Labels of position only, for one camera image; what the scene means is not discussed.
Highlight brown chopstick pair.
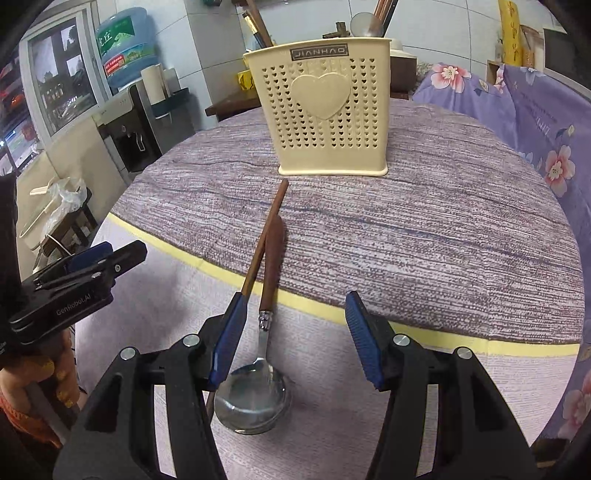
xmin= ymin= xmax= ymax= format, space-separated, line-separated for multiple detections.
xmin=206 ymin=179 xmax=288 ymax=420

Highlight translucent grey plastic spoon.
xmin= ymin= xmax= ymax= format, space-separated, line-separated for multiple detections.
xmin=349 ymin=12 xmax=384 ymax=37

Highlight brown wooden chopstick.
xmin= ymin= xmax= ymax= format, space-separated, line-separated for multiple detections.
xmin=375 ymin=0 xmax=393 ymax=23

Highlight left hand orange nails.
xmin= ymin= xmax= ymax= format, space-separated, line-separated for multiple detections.
xmin=0 ymin=331 xmax=82 ymax=448

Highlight white plastic bag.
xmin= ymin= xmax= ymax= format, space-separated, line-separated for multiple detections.
xmin=29 ymin=177 xmax=88 ymax=241

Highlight water dispenser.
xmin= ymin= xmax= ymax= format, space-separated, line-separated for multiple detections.
xmin=95 ymin=80 xmax=194 ymax=174

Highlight window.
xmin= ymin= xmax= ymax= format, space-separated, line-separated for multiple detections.
xmin=1 ymin=3 xmax=104 ymax=175

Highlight purple striped tablecloth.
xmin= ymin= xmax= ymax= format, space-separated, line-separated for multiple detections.
xmin=75 ymin=100 xmax=585 ymax=479

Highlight paper cup stack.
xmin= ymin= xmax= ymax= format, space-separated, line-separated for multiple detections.
xmin=140 ymin=64 xmax=169 ymax=105

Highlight blue water bottle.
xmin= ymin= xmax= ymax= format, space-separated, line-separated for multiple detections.
xmin=95 ymin=7 xmax=159 ymax=90

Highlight cream perforated utensil holder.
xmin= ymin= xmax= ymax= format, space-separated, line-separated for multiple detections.
xmin=243 ymin=37 xmax=391 ymax=176

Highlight brown chopstick in holder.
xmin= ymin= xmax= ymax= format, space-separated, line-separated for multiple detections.
xmin=245 ymin=0 xmax=273 ymax=48

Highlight purple floral cloth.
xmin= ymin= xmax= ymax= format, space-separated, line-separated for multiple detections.
xmin=393 ymin=65 xmax=590 ymax=441

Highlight brass faucet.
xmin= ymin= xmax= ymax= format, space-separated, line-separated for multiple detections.
xmin=322 ymin=21 xmax=351 ymax=39

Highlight cream rice cooker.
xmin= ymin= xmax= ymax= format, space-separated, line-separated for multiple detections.
xmin=390 ymin=38 xmax=417 ymax=59

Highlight white microwave oven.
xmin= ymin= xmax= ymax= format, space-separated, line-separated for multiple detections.
xmin=543 ymin=28 xmax=591 ymax=99

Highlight yellow paper scroll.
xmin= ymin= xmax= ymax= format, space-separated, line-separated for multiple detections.
xmin=498 ymin=0 xmax=523 ymax=67

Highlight metal spoon wooden handle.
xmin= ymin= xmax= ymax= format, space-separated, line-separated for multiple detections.
xmin=213 ymin=215 xmax=290 ymax=435

